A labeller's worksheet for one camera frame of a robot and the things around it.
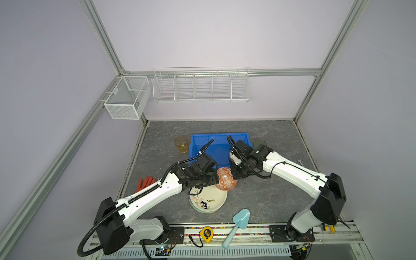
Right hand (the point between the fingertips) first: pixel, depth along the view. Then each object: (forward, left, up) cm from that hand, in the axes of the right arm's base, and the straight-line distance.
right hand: (233, 177), depth 79 cm
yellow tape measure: (-22, +13, -11) cm, 28 cm away
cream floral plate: (-7, +11, -10) cm, 17 cm away
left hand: (-3, +9, +2) cm, 10 cm away
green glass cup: (+24, -17, -3) cm, 29 cm away
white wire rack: (+52, +17, +18) cm, 58 cm away
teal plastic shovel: (-16, -4, -11) cm, 20 cm away
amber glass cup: (+29, +32, -10) cm, 44 cm away
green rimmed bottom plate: (-13, +17, -10) cm, 24 cm away
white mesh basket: (+48, +63, +12) cm, 80 cm away
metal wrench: (+17, -43, -14) cm, 48 cm away
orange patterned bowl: (-2, +3, -3) cm, 5 cm away
